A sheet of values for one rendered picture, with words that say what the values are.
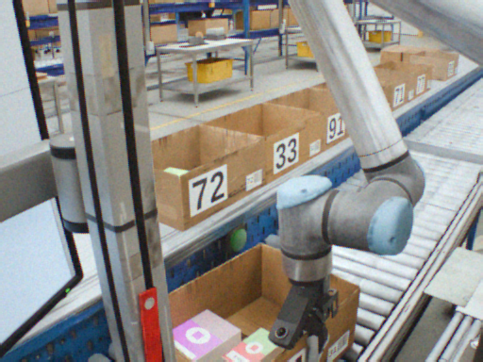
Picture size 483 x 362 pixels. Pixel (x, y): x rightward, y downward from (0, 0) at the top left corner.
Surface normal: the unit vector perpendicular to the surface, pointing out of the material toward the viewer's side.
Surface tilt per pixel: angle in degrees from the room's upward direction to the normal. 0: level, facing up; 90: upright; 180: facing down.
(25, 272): 86
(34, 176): 90
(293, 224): 89
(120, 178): 90
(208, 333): 0
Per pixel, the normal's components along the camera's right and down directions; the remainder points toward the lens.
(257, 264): 0.70, 0.26
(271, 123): -0.61, 0.32
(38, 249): 0.94, 0.04
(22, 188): 0.84, 0.19
